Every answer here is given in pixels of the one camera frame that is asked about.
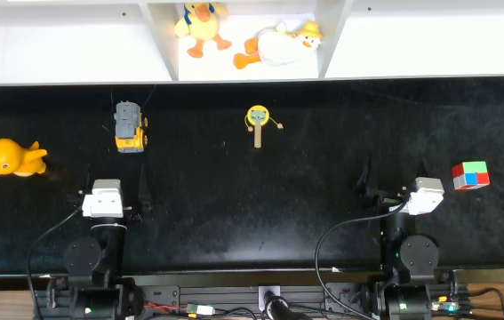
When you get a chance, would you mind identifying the white plush duck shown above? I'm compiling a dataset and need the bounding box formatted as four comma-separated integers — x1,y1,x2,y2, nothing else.
233,20,324,70

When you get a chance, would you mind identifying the yellow plush duck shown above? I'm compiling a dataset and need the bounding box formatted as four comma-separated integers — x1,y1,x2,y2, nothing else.
174,2,233,60

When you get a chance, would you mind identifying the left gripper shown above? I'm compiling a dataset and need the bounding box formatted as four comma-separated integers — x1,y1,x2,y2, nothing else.
68,163,154,225

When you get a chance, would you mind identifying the mounting rail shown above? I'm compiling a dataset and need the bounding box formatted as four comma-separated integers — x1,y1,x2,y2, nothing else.
33,271,504,320

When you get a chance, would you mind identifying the many-coloured puzzle cube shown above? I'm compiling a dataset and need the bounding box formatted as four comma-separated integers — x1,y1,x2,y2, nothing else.
451,160,492,191

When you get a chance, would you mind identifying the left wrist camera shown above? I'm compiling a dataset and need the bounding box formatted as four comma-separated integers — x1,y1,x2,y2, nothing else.
81,179,125,219

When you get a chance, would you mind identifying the yellow rubber duck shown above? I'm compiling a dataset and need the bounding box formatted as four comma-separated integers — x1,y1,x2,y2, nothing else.
0,138,49,178

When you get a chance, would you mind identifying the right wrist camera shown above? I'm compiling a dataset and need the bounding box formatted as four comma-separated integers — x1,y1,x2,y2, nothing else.
400,176,446,216

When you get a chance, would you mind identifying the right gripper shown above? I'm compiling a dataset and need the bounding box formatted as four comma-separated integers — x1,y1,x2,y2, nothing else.
353,153,430,212

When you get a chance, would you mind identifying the yellow rattle drum toy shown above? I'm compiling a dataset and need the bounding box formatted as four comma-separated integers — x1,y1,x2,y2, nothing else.
244,104,284,149

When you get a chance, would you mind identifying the black cable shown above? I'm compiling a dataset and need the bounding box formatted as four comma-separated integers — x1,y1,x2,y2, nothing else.
26,206,84,320
313,202,408,320

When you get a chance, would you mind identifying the grey and yellow toy truck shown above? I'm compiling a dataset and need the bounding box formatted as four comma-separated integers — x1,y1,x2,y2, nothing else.
114,100,149,155

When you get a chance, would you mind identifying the white shelf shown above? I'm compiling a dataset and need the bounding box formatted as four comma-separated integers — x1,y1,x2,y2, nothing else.
0,0,504,88

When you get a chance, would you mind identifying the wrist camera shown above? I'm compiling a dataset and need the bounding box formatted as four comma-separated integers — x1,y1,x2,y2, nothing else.
400,176,446,216
81,179,125,219

